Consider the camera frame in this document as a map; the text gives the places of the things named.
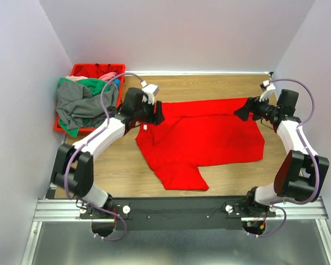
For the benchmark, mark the blue garment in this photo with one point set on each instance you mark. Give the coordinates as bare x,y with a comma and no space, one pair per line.
117,82

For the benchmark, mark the grey t shirt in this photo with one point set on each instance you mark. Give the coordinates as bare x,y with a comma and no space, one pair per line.
82,102

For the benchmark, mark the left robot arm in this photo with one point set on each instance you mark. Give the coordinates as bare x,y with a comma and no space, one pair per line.
73,169

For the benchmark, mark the green t shirt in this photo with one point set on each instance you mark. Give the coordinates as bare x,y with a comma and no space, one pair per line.
96,84

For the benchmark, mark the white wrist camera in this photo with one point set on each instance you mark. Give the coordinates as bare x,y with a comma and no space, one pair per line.
268,89
149,92

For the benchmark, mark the aluminium frame rail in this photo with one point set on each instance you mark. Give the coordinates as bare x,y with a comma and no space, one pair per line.
59,236

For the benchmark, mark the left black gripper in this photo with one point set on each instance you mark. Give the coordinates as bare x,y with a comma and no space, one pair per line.
157,118

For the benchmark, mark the red t shirt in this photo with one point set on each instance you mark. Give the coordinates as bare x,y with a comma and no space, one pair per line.
198,134

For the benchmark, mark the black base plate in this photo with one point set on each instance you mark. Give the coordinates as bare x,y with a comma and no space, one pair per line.
175,213

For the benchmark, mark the pink t shirt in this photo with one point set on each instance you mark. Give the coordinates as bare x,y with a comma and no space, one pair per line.
104,77

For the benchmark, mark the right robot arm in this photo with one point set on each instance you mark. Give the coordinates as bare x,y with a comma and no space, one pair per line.
300,178

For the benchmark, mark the red plastic bin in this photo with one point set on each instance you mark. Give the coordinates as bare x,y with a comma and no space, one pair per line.
89,70

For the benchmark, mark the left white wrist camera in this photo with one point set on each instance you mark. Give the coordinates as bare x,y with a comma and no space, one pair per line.
149,92

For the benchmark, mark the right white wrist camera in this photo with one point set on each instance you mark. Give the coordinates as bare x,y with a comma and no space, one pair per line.
268,89

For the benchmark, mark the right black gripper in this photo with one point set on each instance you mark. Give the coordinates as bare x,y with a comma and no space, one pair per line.
243,112

